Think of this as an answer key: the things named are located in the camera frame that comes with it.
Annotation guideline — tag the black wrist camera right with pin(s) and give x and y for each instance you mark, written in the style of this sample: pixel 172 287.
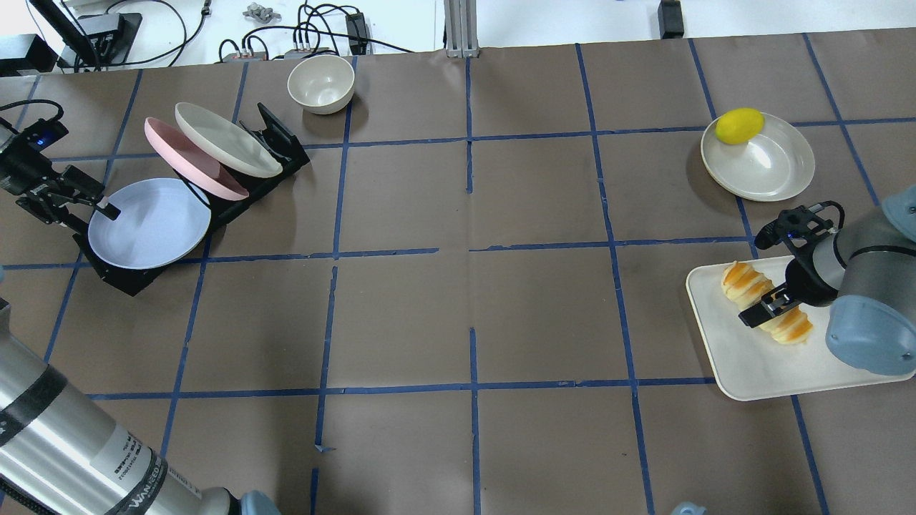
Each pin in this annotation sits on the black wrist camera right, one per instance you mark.
pixel 800 226

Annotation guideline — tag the black power adapter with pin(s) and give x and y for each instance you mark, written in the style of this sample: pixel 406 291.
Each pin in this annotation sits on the black power adapter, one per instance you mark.
pixel 357 33

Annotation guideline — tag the black monitor stand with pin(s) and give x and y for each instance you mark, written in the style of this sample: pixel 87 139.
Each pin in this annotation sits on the black monitor stand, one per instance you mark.
pixel 94 41

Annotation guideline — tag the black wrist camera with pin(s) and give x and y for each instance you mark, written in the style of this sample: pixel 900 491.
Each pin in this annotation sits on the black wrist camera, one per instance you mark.
pixel 800 226
pixel 38 136

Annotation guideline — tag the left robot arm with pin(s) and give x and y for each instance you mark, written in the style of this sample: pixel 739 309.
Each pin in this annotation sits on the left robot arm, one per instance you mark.
pixel 59 448

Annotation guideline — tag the cream plate in rack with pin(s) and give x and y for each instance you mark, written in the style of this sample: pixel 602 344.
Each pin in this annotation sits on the cream plate in rack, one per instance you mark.
pixel 229 144

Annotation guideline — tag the metal clamp bracket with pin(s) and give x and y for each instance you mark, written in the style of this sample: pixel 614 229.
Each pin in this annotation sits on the metal clamp bracket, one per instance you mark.
pixel 262 14

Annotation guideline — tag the pink plate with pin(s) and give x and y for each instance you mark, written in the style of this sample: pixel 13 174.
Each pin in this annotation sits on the pink plate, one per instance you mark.
pixel 191 162

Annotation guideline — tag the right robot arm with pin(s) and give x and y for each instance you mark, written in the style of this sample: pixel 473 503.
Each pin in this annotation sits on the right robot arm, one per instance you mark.
pixel 864 272

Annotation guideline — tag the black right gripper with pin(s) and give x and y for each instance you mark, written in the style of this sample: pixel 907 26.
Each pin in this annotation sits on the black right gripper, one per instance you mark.
pixel 804 277

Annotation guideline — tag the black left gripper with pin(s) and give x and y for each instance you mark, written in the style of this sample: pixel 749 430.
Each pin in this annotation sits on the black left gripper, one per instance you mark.
pixel 21 170

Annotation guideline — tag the aluminium frame post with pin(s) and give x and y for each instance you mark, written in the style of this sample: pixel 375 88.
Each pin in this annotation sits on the aluminium frame post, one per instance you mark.
pixel 460 28

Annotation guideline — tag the white rectangular tray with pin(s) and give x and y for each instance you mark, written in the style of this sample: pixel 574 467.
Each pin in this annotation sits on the white rectangular tray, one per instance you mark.
pixel 750 365

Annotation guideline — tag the cream plate with lemon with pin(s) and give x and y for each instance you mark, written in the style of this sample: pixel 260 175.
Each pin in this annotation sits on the cream plate with lemon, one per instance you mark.
pixel 777 163

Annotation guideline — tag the blue plate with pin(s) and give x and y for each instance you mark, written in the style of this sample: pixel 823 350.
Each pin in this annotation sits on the blue plate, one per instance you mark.
pixel 160 221

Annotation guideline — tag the usb hub with cables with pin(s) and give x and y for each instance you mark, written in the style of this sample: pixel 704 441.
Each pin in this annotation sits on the usb hub with cables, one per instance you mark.
pixel 231 51

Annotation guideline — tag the yellow lemon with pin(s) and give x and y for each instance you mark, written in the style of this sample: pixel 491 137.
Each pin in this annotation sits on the yellow lemon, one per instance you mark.
pixel 739 126

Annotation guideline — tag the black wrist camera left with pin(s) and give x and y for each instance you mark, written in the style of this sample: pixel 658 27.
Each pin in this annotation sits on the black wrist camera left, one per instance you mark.
pixel 38 136

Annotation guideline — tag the cream bowl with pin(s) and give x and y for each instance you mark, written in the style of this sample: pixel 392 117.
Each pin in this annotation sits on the cream bowl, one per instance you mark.
pixel 323 84

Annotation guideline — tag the striped bread roll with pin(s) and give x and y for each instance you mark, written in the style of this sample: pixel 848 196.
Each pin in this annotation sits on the striped bread roll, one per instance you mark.
pixel 745 286

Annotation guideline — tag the black plate rack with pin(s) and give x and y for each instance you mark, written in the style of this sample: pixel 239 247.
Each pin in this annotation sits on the black plate rack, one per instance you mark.
pixel 280 142

